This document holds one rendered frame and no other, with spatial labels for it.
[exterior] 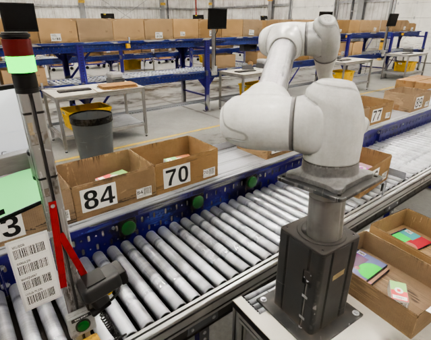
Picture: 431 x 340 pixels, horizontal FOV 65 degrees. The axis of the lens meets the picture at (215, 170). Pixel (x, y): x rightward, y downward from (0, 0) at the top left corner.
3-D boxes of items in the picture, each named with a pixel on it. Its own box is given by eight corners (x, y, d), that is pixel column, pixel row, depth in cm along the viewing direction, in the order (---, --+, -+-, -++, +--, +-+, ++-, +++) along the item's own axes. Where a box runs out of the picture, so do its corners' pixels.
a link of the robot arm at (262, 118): (292, 115, 85) (209, 113, 91) (292, 163, 95) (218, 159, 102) (311, 13, 139) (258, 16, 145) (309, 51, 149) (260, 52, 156)
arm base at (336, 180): (382, 173, 99) (384, 154, 97) (338, 195, 86) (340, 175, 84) (328, 158, 112) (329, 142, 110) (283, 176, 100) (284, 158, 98)
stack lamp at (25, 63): (11, 73, 63) (3, 39, 60) (6, 71, 66) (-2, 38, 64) (40, 71, 66) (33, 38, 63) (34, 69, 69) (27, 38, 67)
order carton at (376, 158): (359, 199, 192) (364, 172, 185) (313, 182, 212) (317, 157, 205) (387, 179, 217) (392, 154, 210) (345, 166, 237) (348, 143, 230)
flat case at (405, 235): (432, 245, 152) (433, 242, 151) (405, 258, 144) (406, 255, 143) (404, 230, 163) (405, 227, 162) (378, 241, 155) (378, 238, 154)
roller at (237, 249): (256, 274, 142) (257, 264, 140) (188, 221, 180) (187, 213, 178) (264, 269, 145) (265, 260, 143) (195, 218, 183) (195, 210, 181)
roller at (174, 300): (178, 320, 120) (177, 309, 118) (119, 249, 158) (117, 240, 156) (189, 313, 123) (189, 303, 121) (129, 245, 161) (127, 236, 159)
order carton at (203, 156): (156, 196, 168) (154, 165, 161) (131, 177, 189) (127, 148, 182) (218, 176, 190) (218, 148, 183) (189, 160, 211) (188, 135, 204)
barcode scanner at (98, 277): (135, 296, 92) (125, 268, 87) (93, 322, 86) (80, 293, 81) (125, 282, 96) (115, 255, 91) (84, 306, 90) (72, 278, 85)
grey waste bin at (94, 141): (102, 173, 409) (95, 121, 383) (69, 167, 423) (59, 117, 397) (125, 158, 452) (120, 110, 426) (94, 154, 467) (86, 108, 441)
